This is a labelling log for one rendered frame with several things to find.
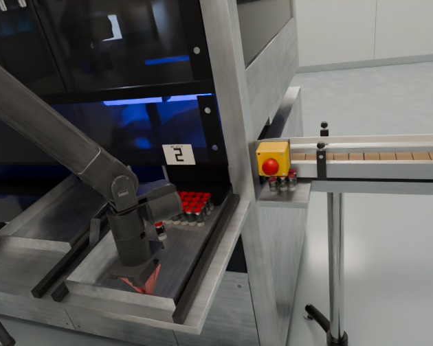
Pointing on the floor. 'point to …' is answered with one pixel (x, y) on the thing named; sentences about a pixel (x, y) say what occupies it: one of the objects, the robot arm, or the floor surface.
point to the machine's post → (241, 155)
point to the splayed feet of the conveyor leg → (310, 314)
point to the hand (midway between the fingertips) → (146, 294)
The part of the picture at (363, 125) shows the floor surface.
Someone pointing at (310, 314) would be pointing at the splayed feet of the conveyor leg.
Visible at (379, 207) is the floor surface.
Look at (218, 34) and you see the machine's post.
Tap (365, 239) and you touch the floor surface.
